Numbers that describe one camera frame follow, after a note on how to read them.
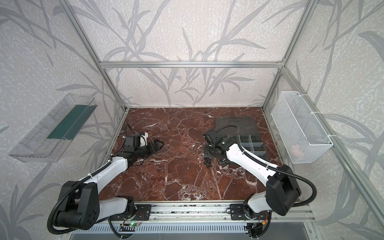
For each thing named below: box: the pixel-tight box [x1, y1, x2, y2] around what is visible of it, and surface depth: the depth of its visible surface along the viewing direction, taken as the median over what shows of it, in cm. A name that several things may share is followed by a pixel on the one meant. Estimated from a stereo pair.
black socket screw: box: [203, 157, 212, 167], surface depth 93 cm
